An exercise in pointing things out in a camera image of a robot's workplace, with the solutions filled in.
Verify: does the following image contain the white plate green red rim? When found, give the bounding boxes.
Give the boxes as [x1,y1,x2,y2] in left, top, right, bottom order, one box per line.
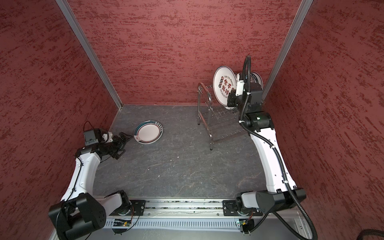
[134,120,163,145]

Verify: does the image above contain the white plate red black characters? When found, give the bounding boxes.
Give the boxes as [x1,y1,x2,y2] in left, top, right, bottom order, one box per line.
[213,66,237,110]

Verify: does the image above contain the chrome wire dish rack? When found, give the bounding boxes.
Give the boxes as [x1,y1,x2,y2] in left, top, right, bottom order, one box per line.
[197,83,246,151]

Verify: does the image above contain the white plate black quatrefoil emblem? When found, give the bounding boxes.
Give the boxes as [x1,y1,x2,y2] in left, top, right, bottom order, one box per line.
[251,72,264,90]

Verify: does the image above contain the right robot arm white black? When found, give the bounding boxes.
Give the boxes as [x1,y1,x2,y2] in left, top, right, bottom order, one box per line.
[228,93,307,214]

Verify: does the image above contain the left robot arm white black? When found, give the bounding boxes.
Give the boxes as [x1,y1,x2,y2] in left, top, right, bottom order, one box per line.
[49,129,134,240]

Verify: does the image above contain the left small circuit board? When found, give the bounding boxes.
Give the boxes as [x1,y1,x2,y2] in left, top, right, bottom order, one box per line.
[113,219,132,228]

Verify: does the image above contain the small circuit board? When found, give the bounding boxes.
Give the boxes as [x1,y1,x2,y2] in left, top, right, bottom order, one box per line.
[113,219,132,228]
[238,219,255,234]

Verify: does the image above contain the right small circuit board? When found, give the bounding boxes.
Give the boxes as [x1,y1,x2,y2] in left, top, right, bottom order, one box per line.
[238,219,255,234]

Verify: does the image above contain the right black corrugated cable conduit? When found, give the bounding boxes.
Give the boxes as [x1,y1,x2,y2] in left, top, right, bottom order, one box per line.
[239,55,318,240]

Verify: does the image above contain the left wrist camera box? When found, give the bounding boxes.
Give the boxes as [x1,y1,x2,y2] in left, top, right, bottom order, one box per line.
[84,129,113,146]

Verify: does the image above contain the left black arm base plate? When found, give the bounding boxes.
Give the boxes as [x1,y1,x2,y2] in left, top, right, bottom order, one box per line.
[111,200,147,217]

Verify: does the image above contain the aluminium mounting rail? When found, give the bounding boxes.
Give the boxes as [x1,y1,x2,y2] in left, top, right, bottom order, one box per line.
[89,197,305,219]

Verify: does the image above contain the left aluminium corner post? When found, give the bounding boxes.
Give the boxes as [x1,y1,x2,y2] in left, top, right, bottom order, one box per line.
[56,0,124,111]

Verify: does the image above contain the aluminium corner post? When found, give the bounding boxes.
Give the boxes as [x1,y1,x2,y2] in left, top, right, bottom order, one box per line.
[262,0,313,103]
[56,0,124,111]

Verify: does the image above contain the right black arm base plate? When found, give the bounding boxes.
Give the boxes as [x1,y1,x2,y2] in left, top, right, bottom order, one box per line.
[222,200,263,217]

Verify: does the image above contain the right aluminium corner post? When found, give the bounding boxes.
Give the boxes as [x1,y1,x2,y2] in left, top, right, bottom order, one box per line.
[262,0,313,103]

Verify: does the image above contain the black cable bottom right corner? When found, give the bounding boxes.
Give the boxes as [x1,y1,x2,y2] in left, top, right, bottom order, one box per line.
[356,228,384,240]

